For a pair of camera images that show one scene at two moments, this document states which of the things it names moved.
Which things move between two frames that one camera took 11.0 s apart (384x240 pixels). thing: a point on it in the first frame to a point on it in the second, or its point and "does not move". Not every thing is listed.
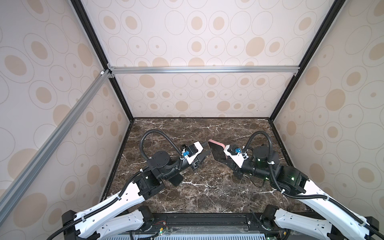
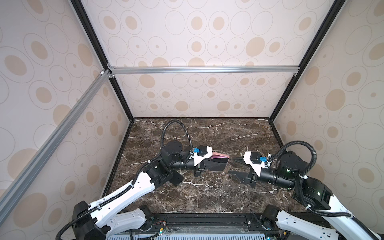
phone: x=217 y=149 to x=218 y=162
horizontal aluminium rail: x=203 y=69 does not move
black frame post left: x=100 y=52 does not move
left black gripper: x=198 y=158 to x=199 y=167
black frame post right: x=321 y=31 does not move
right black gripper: x=232 y=165 to x=243 y=178
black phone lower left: x=176 y=179 does not move
